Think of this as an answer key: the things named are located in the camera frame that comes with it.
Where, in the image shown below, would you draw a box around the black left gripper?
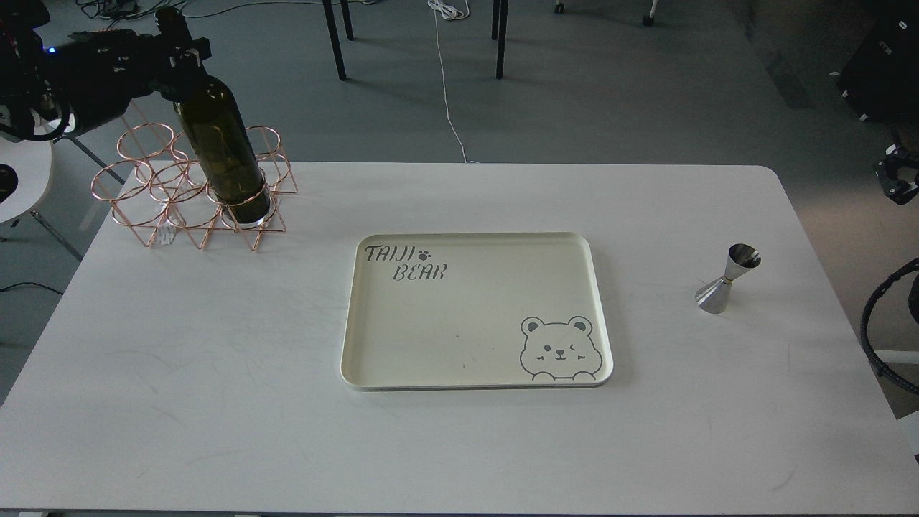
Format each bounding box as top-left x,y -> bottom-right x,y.
44,30 -> 211,136

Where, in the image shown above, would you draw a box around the dark green wine bottle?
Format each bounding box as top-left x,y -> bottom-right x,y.
155,7 -> 273,227

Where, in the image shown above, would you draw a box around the steel double jigger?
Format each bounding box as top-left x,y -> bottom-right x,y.
694,243 -> 762,314

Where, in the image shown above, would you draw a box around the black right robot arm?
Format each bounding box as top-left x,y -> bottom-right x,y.
874,144 -> 918,205

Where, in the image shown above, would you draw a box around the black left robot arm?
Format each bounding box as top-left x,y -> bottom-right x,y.
1,1 -> 211,143

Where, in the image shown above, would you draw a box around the black table legs left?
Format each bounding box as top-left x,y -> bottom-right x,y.
321,0 -> 355,81

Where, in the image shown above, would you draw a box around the black table legs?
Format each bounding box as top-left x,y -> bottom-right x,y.
321,0 -> 355,81
491,0 -> 510,80

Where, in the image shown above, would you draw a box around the white chair left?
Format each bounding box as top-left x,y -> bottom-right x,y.
1,138 -> 83,261

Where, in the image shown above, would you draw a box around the black table legs right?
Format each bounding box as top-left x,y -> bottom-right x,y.
491,0 -> 510,80

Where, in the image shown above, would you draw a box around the cream bear serving tray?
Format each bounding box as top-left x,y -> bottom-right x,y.
340,232 -> 614,391

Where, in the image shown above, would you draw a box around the black equipment case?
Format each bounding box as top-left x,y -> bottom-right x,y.
837,1 -> 918,121

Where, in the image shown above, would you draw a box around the copper wire bottle rack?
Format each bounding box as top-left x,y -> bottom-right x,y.
91,103 -> 299,251

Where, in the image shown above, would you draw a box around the white floor cable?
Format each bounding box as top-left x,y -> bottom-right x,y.
426,0 -> 480,164

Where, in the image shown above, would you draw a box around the black braided cable right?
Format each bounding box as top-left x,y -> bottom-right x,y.
860,258 -> 919,396

